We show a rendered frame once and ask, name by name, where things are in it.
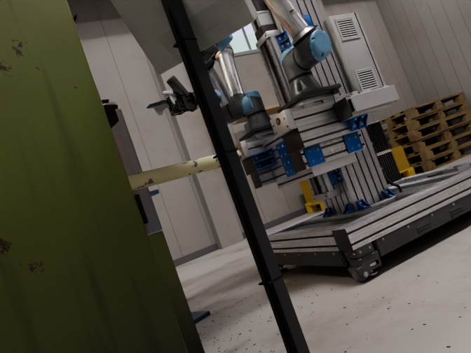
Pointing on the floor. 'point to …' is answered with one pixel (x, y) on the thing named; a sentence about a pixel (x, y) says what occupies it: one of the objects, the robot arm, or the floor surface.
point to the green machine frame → (68, 204)
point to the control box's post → (238, 179)
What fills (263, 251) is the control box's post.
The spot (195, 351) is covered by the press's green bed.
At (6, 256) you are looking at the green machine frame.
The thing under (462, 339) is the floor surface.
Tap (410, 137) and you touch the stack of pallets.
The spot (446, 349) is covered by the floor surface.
